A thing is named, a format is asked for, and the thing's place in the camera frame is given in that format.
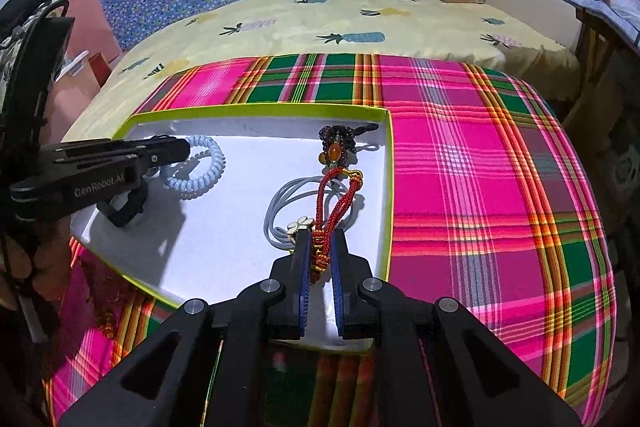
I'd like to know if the yellow-green shallow tray box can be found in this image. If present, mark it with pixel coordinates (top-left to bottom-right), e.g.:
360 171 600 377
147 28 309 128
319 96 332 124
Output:
70 103 394 306

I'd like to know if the yellow pineapple bed sheet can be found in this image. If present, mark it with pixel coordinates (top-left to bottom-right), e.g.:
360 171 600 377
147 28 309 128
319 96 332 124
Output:
64 0 579 141

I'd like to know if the pink plaid tablecloth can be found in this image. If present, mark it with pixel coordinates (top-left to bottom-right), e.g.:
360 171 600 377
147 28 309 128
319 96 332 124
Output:
46 53 616 426

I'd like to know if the red gold knot tassel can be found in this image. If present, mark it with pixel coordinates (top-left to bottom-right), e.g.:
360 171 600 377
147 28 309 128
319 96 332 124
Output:
309 167 363 283

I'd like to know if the black smart wristband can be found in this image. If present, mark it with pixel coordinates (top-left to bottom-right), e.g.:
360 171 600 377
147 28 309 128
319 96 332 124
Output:
96 178 149 228

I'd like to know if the dark beaded bracelet charm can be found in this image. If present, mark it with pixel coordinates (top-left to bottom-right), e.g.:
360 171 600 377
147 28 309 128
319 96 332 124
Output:
319 122 378 168

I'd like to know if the white spiral hair tie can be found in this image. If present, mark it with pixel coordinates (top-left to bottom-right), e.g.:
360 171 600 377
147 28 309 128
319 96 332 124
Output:
159 134 228 200

